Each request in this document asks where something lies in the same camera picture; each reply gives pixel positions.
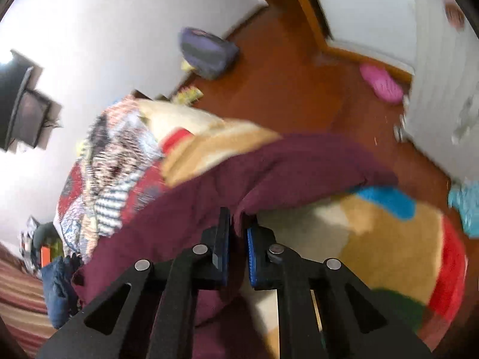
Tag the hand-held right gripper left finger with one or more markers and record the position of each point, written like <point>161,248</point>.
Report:
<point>223,250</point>

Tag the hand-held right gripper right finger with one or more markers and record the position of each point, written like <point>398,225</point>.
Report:
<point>252,258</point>

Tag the maroon garment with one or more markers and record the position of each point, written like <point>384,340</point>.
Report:
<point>179,213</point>

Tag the colourful fleece blanket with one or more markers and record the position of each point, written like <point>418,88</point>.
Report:
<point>374,246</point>

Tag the patchwork quilt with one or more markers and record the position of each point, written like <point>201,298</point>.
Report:
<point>108,179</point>

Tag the blue garment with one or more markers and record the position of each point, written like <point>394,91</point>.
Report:
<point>58,295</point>

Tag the cluttered items pile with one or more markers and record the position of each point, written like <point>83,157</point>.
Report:
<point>39,245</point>

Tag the purple backpack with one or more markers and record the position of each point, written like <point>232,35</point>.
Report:
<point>207,52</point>

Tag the striped rug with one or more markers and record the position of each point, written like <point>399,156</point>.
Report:
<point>22,306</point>

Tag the pink slipper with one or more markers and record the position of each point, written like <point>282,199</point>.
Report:
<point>381,82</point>

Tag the teal cloth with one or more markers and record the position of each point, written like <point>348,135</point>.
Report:
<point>466,205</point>

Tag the white door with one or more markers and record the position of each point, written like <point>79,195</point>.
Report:
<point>445,71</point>

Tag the wooden door frame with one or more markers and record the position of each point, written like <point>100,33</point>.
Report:
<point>336,33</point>

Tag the wall-mounted television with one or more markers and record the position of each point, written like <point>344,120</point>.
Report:
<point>22,104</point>

